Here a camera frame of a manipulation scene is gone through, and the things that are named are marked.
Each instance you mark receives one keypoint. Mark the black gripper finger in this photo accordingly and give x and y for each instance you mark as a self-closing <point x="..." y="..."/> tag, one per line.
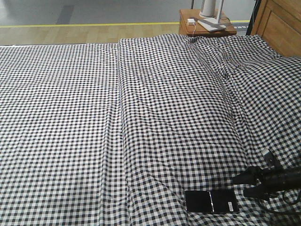
<point x="249" y="176"/>
<point x="255" y="190"/>

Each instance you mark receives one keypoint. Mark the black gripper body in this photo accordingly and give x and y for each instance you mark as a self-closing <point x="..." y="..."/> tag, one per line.
<point x="274" y="180"/>

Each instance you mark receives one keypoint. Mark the black smartphone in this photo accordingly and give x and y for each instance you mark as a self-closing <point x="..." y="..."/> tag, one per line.
<point x="213" y="202"/>

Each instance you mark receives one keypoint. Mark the white desk lamp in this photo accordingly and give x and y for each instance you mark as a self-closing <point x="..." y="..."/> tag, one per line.
<point x="213" y="24"/>

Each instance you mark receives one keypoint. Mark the black white checkered bedsheet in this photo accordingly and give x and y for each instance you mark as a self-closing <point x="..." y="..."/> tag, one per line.
<point x="114" y="134"/>

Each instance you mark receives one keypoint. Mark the wooden headboard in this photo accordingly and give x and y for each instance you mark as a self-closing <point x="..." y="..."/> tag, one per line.
<point x="278" y="22"/>

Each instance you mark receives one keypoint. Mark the wooden nightstand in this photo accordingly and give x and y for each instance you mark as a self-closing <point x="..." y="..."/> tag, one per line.
<point x="198" y="30"/>

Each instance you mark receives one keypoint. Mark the white charger adapter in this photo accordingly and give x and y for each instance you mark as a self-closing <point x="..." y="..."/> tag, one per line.
<point x="190" y="21"/>

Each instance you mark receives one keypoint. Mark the white cylindrical appliance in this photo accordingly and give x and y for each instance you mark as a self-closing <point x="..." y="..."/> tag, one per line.
<point x="207" y="8"/>

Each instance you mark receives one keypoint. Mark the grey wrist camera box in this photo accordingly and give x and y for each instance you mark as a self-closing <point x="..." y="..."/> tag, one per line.
<point x="270" y="158"/>

